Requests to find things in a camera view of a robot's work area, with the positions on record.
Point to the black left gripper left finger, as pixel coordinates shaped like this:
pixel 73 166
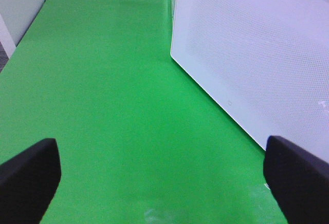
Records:
pixel 29 182

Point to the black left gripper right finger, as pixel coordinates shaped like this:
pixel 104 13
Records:
pixel 298 180

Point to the white microwave door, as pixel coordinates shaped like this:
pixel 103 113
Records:
pixel 264 62

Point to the white panel at table edge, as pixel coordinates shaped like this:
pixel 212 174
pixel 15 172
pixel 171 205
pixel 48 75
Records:
pixel 16 17

